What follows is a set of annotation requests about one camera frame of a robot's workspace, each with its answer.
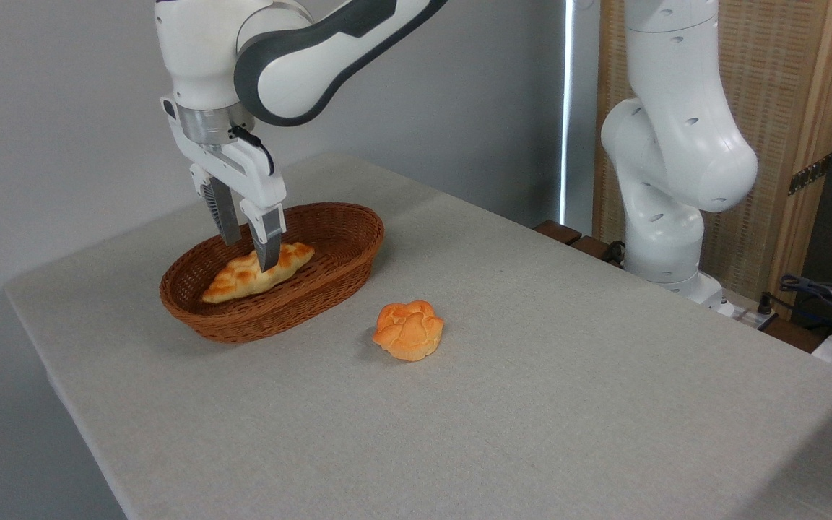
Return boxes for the metal screen hinge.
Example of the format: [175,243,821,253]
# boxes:
[788,153,832,196]

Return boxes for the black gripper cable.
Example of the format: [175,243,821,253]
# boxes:
[230,125,275,177]

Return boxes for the wooden rattan folding screen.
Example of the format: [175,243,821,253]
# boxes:
[592,0,832,320]

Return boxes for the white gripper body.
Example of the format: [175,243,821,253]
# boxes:
[161,96,288,212]

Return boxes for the white power strip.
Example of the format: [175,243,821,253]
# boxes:
[721,292,779,332]

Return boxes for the dark brown wooden board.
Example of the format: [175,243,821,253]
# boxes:
[570,235,626,269]
[534,220,584,247]

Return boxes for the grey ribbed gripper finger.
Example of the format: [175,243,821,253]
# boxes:
[239,198,287,274]
[189,164,243,248]

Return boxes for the long braided bread loaf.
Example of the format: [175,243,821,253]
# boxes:
[201,241,316,305]

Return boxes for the black cable bundle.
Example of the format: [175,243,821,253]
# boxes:
[757,273,832,327]

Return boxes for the brown oval wicker basket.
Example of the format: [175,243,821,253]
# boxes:
[159,202,386,344]

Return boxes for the round orange bread bun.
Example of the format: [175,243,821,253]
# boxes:
[372,300,446,363]

